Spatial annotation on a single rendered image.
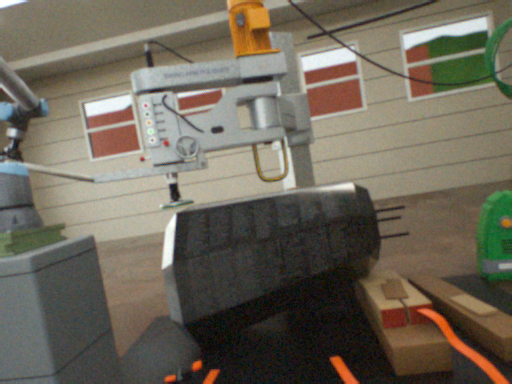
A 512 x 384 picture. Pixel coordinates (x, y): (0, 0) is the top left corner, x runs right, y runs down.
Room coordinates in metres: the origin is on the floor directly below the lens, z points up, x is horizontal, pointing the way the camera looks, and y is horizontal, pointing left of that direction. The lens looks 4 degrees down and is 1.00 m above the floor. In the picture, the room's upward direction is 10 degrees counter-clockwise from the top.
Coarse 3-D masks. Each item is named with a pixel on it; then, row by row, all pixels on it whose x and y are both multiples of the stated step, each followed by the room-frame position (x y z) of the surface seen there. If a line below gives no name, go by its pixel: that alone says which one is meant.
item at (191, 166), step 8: (144, 168) 2.33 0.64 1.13; (152, 168) 2.34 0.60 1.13; (160, 168) 2.35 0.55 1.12; (168, 168) 2.36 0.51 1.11; (176, 168) 2.37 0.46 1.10; (184, 168) 2.38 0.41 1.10; (192, 168) 2.39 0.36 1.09; (96, 176) 2.28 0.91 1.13; (104, 176) 2.28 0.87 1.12; (112, 176) 2.29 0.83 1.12; (120, 176) 2.30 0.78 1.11; (128, 176) 2.31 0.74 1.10; (136, 176) 2.32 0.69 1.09; (144, 176) 2.40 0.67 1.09
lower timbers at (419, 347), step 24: (432, 288) 2.28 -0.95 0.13; (456, 288) 2.21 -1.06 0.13; (456, 312) 1.95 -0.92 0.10; (384, 336) 1.77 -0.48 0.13; (408, 336) 1.70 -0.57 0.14; (432, 336) 1.67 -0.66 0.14; (480, 336) 1.76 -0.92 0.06; (504, 336) 1.60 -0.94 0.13; (408, 360) 1.62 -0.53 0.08; (432, 360) 1.61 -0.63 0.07; (504, 360) 1.60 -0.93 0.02
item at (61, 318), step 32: (32, 256) 1.31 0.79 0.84; (64, 256) 1.47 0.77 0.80; (96, 256) 1.66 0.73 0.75; (0, 288) 1.32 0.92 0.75; (32, 288) 1.30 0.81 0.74; (64, 288) 1.43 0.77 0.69; (96, 288) 1.62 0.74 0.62; (0, 320) 1.32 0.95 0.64; (32, 320) 1.30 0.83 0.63; (64, 320) 1.40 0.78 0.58; (96, 320) 1.58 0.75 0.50; (0, 352) 1.33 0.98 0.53; (32, 352) 1.31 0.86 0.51; (64, 352) 1.37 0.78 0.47; (96, 352) 1.54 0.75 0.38
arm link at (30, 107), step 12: (0, 60) 1.68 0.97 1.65; (0, 72) 1.70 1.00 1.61; (12, 72) 1.77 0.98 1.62; (0, 84) 1.77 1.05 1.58; (12, 84) 1.78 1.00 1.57; (24, 84) 1.86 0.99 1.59; (12, 96) 1.86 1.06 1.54; (24, 96) 1.88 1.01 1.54; (36, 96) 1.99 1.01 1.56; (24, 108) 1.95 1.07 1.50; (36, 108) 1.98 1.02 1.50; (48, 108) 2.07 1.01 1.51
